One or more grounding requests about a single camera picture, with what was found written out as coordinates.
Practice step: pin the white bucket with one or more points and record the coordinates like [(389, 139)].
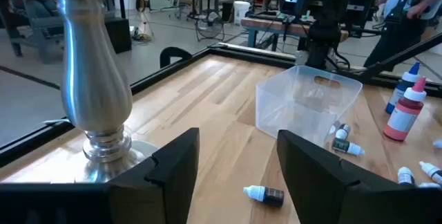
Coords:
[(241, 13)]

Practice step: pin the large blue food coloring bottle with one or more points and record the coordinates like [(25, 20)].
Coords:
[(400, 92)]

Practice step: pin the wooden workbench blue legs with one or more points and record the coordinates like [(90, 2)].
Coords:
[(269, 25)]

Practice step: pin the large red food coloring bottle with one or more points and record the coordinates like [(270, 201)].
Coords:
[(404, 117)]

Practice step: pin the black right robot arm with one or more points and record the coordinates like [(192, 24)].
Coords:
[(323, 34)]

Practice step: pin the wooden bench table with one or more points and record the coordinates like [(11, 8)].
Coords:
[(31, 25)]

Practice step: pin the dark green small dropper bottle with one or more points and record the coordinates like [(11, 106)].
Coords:
[(342, 145)]

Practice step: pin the black aluminium table frame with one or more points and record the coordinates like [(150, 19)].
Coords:
[(248, 58)]

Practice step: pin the silver table lamp white shade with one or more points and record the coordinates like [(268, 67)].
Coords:
[(96, 89)]

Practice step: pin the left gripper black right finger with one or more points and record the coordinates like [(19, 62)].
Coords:
[(310, 182)]

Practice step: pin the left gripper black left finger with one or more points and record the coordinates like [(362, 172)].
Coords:
[(165, 189)]

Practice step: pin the clear plastic bin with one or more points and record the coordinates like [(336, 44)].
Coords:
[(293, 113)]

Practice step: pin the black box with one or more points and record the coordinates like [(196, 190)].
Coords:
[(117, 35)]

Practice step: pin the black floor fan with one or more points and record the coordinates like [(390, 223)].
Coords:
[(209, 27)]

